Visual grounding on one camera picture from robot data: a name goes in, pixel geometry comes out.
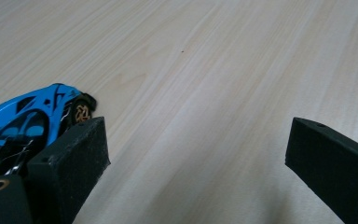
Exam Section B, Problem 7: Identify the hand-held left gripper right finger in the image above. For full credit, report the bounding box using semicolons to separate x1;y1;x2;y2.
284;117;358;224

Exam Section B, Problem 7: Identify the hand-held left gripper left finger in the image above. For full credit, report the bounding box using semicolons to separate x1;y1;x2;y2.
26;116;112;224

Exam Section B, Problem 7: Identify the blue toy car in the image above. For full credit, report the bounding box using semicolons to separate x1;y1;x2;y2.
0;82;98;185

